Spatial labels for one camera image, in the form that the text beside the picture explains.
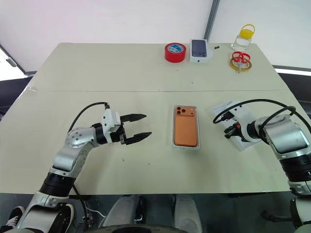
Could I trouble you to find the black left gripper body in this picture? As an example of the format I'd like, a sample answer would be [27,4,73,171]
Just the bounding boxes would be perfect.
[109,124,130,146]

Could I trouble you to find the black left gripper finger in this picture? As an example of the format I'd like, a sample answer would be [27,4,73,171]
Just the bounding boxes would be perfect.
[125,132,153,146]
[120,113,147,123]

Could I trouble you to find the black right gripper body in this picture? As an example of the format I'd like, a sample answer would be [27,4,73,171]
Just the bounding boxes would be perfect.
[230,121,246,144]

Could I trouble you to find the orange smartphone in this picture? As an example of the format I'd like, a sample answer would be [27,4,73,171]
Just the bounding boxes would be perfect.
[173,105,198,148]

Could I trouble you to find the white box with phone print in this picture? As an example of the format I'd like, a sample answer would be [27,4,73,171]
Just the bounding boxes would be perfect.
[189,38,214,65]

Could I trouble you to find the yellow tape roll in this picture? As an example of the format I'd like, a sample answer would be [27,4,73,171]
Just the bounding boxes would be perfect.
[229,57,253,71]

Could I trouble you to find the grey left robot leg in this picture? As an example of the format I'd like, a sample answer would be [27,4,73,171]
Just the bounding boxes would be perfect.
[104,194,146,229]

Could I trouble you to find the grey robot leg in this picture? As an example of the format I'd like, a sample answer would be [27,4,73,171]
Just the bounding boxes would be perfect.
[104,194,146,229]
[173,194,204,233]

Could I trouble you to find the red tape roll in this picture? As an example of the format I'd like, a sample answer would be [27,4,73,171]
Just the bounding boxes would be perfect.
[164,43,187,64]

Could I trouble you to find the grey right robot leg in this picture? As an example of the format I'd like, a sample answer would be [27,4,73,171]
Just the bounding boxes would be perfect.
[173,194,204,233]

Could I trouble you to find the clear jar with yellow lid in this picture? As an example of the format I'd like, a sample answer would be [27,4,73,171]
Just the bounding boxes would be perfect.
[230,23,256,51]

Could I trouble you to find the black sneaker with white sole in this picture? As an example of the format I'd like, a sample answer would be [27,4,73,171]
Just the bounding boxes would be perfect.
[64,203,76,228]
[0,206,25,230]

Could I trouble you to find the grey metal pole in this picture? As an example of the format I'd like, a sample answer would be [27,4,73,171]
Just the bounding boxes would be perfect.
[203,0,221,41]

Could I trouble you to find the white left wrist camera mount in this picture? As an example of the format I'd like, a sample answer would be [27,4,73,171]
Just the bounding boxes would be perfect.
[101,108,121,146]

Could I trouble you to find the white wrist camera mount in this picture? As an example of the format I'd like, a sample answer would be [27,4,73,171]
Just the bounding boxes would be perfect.
[101,108,121,146]
[230,104,253,127]

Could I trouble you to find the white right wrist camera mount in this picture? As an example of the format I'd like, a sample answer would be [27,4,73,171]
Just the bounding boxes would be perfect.
[230,104,253,127]

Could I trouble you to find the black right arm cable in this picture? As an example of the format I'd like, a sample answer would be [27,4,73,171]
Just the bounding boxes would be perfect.
[212,98,297,146]

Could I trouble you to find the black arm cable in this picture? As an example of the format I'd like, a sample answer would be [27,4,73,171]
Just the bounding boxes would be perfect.
[212,98,297,146]
[69,101,110,133]

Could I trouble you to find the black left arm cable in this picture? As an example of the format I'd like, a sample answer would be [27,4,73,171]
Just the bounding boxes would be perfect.
[69,101,110,133]

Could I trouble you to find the red handled scissors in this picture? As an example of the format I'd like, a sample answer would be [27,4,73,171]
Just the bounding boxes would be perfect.
[231,50,251,74]

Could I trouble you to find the thin white cable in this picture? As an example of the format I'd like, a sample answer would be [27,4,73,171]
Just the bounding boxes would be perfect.
[84,206,107,219]

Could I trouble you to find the black window frame bar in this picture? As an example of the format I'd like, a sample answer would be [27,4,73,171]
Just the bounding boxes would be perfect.
[0,43,37,82]

